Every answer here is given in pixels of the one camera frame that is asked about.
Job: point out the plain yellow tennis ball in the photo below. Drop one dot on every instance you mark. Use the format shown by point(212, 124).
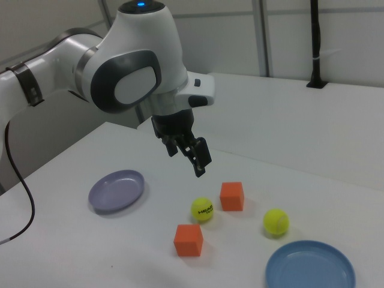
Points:
point(276, 222)

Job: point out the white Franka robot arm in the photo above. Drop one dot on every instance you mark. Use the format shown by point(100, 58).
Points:
point(135, 60)

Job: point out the black camera pole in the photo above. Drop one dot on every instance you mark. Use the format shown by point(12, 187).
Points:
point(315, 45)

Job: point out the orange cube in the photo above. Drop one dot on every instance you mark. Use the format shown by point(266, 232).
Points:
point(188, 241)
point(231, 196)

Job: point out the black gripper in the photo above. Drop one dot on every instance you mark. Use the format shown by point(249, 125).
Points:
point(174, 124)

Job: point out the purple plate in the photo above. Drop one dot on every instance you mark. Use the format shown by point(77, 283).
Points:
point(117, 192)

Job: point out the blue plate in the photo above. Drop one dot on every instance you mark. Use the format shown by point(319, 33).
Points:
point(312, 267)

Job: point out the tennis ball with black print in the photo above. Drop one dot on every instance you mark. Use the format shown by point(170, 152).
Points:
point(202, 210)

